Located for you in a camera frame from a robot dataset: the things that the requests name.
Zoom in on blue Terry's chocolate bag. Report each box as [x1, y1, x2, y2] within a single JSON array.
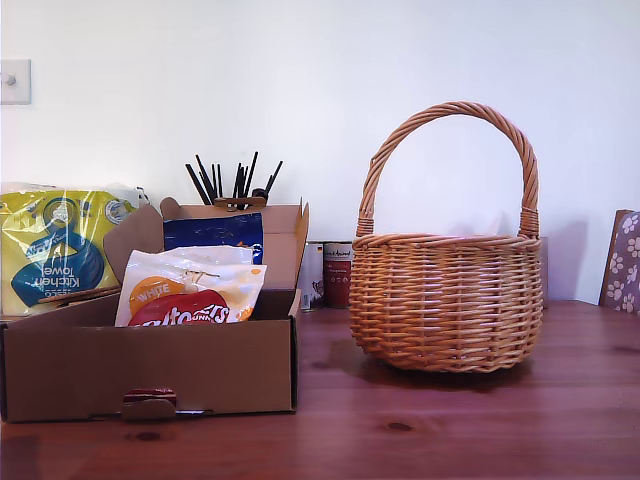
[[163, 212, 265, 266]]

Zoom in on woven wicker basket with handle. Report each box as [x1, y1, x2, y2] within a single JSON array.
[[348, 101, 546, 374]]

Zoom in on white and red Maltesers bag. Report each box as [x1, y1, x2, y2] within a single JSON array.
[[114, 246, 269, 404]]

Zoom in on brown cardboard box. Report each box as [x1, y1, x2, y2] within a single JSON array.
[[0, 196, 310, 425]]

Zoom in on white label tin can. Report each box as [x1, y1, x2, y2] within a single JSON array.
[[303, 241, 326, 312]]

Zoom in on red label tin can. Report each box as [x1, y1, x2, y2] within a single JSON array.
[[323, 241, 357, 309]]

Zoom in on black sticks in wooden holder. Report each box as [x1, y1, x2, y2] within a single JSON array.
[[184, 151, 285, 210]]

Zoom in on yellow kitchen towel pack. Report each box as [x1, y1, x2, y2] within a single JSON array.
[[0, 180, 151, 317]]

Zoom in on paw print cushion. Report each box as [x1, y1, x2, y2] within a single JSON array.
[[604, 211, 640, 316]]

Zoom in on white wall light switch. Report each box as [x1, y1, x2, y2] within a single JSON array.
[[0, 58, 32, 105]]

